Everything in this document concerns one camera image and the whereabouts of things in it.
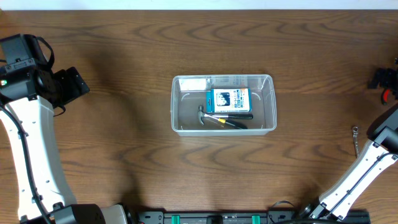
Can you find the silver combination wrench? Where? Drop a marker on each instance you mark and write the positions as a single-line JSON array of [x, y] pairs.
[[355, 130]]

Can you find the red handled pliers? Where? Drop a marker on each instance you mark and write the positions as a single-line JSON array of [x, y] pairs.
[[384, 96]]

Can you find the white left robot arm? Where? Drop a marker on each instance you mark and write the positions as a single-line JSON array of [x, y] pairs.
[[30, 92]]

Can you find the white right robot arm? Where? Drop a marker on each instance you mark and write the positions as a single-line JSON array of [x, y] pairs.
[[378, 153]]

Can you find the black yellow screwdriver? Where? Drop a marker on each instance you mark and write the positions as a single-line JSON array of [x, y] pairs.
[[228, 122]]

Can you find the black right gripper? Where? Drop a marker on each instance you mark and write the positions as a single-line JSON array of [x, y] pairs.
[[390, 79]]

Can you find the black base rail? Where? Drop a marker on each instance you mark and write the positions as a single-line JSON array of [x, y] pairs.
[[158, 217]]

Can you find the clear plastic container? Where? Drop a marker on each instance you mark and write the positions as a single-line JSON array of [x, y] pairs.
[[189, 92]]

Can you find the blue white screwdriver box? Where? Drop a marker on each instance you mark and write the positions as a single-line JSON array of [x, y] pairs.
[[232, 100]]

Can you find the small hammer black handle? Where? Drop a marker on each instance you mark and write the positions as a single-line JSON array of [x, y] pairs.
[[228, 116]]

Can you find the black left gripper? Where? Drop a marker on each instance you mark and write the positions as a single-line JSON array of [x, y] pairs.
[[73, 83]]

